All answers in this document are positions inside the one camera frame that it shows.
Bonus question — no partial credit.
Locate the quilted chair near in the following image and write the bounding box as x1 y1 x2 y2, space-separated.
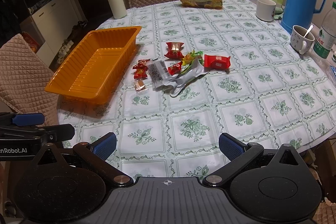
1 34 59 126

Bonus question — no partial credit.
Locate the green label water bottle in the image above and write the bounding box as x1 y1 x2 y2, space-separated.
313 2 336 59

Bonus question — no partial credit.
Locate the small red candy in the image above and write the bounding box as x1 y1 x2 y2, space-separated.
167 61 183 76

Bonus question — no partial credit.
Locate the clear dark snack packet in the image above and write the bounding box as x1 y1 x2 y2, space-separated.
146 59 170 89

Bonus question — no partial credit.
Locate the white thermos bottle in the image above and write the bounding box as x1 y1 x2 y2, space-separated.
108 0 127 19

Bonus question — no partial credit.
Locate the white silver snack wrapper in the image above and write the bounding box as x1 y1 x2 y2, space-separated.
163 59 209 97

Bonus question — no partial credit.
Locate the red large candy packet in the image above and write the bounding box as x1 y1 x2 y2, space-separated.
165 42 184 60

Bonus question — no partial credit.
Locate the white mug with spoon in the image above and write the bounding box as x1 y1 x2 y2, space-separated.
290 25 315 55

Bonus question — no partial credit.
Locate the metal spoon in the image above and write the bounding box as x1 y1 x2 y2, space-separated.
303 24 314 38

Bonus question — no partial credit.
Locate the floral white tablecloth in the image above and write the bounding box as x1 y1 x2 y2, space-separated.
59 0 335 178

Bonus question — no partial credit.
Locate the red patterned candy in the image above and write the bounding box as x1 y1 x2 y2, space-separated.
133 59 150 80

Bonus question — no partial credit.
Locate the small brown candy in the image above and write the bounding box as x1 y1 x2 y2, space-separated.
134 79 147 92

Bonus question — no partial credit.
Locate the white cabinet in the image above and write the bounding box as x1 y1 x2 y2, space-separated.
10 0 87 67

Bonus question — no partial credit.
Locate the red square snack packet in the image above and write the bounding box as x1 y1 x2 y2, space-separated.
204 55 231 71

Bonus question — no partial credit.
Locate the yellow green candy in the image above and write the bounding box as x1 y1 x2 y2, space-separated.
182 50 203 66

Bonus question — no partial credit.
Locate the orange plastic tray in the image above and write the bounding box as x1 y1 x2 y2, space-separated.
45 26 141 104

